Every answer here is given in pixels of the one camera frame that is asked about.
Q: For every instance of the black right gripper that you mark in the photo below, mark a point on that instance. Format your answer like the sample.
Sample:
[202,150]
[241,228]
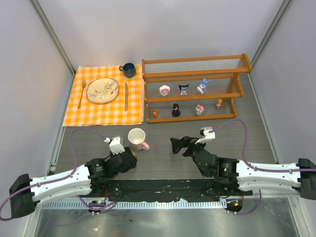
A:
[188,147]

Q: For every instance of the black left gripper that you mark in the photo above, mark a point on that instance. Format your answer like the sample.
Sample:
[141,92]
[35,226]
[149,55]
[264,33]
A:
[131,158]

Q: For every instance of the pink mug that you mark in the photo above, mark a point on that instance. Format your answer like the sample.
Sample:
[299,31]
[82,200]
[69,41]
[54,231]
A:
[137,139]

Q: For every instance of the pink My Melody figurine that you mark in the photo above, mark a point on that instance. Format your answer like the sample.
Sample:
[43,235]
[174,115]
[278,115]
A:
[199,110]

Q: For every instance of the black purple Kuromi figurine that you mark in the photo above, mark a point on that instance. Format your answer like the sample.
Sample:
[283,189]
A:
[183,89]

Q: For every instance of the pink white round figurine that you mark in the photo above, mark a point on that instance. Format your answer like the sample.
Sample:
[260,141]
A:
[164,90]

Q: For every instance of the purple bunny figurine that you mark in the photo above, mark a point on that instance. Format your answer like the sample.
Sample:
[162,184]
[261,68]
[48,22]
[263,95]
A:
[202,86]

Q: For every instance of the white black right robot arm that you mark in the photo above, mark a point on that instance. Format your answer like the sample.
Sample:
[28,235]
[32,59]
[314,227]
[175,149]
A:
[297,177]

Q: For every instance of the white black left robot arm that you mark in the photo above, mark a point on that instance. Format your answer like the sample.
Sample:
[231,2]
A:
[28,193]

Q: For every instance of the orange wooden shelf rack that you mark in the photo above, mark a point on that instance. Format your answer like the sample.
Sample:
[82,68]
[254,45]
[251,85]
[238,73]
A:
[222,71]

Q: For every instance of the black haired girl figurine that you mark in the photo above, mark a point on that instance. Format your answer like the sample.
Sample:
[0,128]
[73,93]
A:
[176,111]

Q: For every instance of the orange tiger figurine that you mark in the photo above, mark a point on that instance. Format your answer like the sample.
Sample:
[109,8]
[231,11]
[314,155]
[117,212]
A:
[155,112]

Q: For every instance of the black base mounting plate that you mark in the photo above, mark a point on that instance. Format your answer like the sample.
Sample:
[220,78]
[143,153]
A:
[170,190]

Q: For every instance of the orange checkered cloth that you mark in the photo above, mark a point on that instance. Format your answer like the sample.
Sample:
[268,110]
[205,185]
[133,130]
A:
[111,113]

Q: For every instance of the Winnie the Pooh figurine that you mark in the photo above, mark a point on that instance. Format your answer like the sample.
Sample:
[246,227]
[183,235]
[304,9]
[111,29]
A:
[219,103]

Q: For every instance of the gold knife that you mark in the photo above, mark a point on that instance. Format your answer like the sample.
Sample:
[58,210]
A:
[126,97]

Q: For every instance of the decorated ceramic plate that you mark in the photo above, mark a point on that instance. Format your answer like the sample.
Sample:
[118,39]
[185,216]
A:
[103,90]

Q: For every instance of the dark blue mug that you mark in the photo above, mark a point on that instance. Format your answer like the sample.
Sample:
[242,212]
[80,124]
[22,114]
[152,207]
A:
[128,69]

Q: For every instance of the gold fork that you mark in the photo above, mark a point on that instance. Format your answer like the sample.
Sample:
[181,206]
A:
[83,86]

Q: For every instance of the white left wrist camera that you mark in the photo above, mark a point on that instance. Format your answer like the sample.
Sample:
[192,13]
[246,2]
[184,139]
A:
[115,145]

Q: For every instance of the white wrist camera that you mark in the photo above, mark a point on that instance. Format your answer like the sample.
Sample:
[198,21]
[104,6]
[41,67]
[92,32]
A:
[115,145]
[207,134]

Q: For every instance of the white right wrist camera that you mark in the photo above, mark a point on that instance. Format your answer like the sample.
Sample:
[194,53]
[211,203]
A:
[207,134]

